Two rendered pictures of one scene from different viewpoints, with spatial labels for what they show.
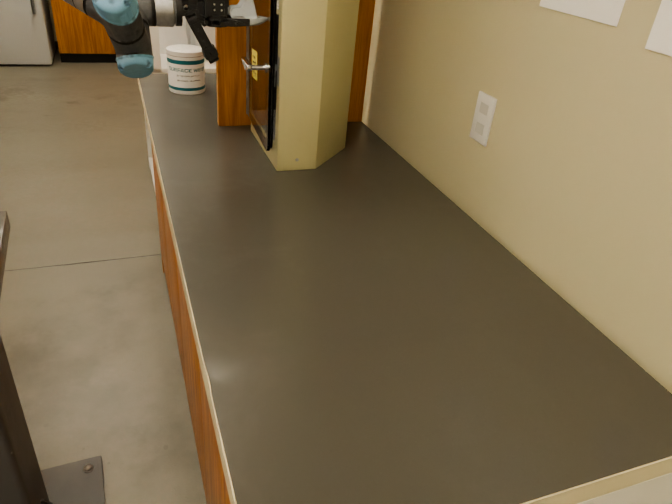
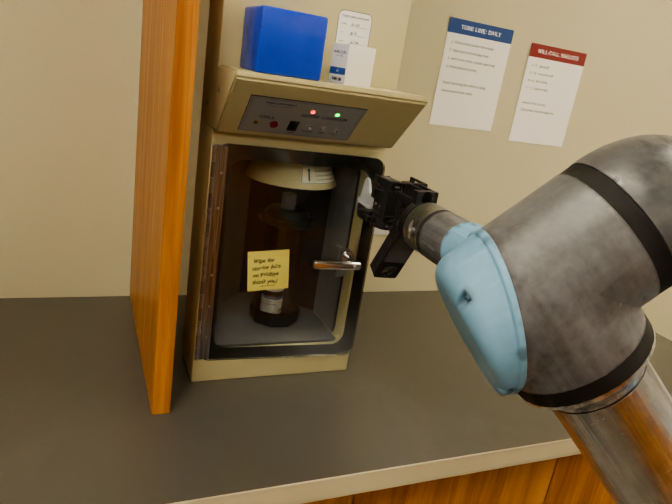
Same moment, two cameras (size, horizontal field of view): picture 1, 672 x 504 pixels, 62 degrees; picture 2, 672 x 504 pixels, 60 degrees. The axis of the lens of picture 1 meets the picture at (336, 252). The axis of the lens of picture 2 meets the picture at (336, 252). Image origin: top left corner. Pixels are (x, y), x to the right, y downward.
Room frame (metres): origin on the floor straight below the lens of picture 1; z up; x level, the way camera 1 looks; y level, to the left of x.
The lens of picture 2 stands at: (1.49, 1.25, 1.54)
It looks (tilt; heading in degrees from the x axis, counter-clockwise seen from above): 18 degrees down; 267
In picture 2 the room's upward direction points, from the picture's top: 9 degrees clockwise
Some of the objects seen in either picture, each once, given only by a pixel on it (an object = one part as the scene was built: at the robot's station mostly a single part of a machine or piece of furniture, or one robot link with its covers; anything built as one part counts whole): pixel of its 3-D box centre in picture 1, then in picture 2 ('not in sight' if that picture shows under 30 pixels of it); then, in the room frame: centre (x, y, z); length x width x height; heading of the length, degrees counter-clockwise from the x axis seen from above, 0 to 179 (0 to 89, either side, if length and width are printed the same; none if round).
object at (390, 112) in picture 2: not in sight; (321, 113); (1.51, 0.30, 1.46); 0.32 x 0.12 x 0.10; 23
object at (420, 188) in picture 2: (201, 6); (404, 209); (1.35, 0.36, 1.34); 0.12 x 0.08 x 0.09; 113
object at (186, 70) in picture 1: (186, 69); not in sight; (2.03, 0.61, 1.02); 0.13 x 0.13 x 0.15
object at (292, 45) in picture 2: not in sight; (282, 43); (1.58, 0.33, 1.56); 0.10 x 0.10 x 0.09; 23
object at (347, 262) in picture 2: (252, 64); (335, 261); (1.44, 0.26, 1.20); 0.10 x 0.05 x 0.03; 20
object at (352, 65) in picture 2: not in sight; (351, 65); (1.47, 0.28, 1.54); 0.05 x 0.05 x 0.06; 31
